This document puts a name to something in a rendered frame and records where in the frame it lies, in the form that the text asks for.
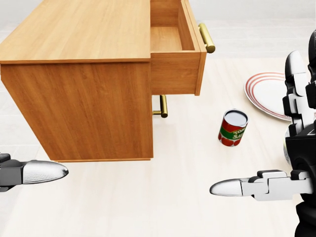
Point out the white plate with red rings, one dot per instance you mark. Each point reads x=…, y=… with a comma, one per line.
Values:
x=266, y=91

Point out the red tomato sauce tin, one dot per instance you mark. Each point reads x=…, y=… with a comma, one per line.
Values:
x=232, y=128

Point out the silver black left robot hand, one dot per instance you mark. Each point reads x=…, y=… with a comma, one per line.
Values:
x=37, y=171

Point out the open wooden drawer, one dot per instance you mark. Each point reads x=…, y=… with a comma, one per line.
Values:
x=175, y=64

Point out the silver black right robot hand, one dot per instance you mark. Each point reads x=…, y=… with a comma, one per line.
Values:
x=300, y=138

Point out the wooden cabinet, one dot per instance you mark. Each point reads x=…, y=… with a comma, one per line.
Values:
x=79, y=74

